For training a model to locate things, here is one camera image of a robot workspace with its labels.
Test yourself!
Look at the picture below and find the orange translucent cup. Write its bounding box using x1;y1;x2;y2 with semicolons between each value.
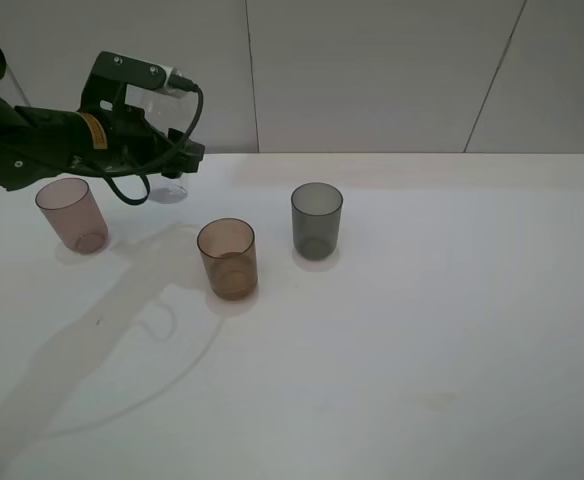
197;218;258;301

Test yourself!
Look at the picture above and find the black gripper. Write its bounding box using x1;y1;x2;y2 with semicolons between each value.
0;97;206;191

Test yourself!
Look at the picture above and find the grey translucent cup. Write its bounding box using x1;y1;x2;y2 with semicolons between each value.
291;182;343;261

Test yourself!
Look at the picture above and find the black camera cable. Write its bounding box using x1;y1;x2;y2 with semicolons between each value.
0;27;206;206

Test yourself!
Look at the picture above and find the clear plastic water bottle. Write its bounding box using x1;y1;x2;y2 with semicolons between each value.
126;82;193;206

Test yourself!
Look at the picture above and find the pink translucent cup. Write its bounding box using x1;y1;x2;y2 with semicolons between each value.
35;177;109;255

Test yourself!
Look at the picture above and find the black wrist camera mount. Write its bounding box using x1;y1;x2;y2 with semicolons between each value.
79;51;199;112

